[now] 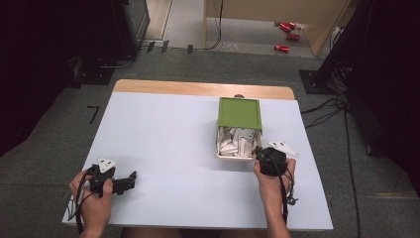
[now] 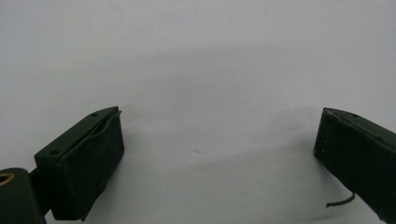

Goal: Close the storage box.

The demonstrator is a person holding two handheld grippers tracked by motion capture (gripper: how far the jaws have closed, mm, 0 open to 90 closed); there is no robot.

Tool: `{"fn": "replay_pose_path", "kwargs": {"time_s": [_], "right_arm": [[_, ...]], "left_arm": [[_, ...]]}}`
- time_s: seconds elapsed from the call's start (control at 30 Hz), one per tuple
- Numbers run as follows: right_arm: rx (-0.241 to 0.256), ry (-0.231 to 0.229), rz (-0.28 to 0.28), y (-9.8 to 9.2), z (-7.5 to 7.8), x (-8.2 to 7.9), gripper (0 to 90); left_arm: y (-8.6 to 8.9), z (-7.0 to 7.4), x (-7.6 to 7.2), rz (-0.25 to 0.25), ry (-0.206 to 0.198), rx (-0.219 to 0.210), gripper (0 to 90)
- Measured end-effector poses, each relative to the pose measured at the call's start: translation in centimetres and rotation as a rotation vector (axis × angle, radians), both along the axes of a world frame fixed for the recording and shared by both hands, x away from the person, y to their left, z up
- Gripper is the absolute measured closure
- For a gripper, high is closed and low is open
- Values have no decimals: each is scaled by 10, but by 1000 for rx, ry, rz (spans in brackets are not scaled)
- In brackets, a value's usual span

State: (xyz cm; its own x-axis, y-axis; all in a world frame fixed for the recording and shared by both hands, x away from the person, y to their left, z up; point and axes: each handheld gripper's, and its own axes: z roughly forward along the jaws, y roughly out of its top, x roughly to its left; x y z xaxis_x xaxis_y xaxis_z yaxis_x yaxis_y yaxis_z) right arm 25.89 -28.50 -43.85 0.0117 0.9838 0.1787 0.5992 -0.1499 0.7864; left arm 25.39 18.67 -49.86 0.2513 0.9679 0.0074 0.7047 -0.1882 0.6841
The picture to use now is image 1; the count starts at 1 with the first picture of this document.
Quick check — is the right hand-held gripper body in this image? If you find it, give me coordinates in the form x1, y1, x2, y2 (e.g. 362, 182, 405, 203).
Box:
256, 140, 300, 178

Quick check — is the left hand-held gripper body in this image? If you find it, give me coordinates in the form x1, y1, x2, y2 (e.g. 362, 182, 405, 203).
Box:
86, 158, 118, 198

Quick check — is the white box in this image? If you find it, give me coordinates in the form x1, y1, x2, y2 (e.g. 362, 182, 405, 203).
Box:
215, 96, 263, 161

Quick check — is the pile of white paper packets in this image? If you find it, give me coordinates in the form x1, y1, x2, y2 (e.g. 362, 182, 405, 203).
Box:
217, 126, 263, 158

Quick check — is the person's right hand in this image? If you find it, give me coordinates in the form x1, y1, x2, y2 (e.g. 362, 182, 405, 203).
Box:
253, 158, 297, 206

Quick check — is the person's left hand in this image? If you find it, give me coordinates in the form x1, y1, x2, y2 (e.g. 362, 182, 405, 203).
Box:
68, 170, 114, 234

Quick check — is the white table sheet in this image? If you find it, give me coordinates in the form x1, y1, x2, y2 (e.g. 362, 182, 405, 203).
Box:
61, 91, 334, 231

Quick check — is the green box lid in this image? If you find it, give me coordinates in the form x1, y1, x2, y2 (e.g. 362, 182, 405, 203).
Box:
216, 96, 263, 131

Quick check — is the wooden table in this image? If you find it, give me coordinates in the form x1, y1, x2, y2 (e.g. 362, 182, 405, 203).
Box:
112, 78, 296, 101

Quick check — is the black stand base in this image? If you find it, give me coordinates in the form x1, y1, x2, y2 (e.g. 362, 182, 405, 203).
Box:
68, 56, 116, 89
298, 68, 340, 96

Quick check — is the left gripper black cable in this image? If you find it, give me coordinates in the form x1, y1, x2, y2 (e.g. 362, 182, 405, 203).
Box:
74, 168, 94, 235

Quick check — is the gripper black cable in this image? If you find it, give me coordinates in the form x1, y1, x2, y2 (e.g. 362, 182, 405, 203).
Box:
74, 168, 94, 235
276, 163, 299, 226

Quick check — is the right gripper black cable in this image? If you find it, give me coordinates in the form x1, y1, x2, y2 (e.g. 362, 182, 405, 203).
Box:
276, 163, 299, 226

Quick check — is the bundle of black floor cables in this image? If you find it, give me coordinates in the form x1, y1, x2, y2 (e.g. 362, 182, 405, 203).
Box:
299, 60, 363, 238

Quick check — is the black floor cable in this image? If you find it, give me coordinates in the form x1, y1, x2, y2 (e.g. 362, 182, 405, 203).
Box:
192, 0, 224, 52

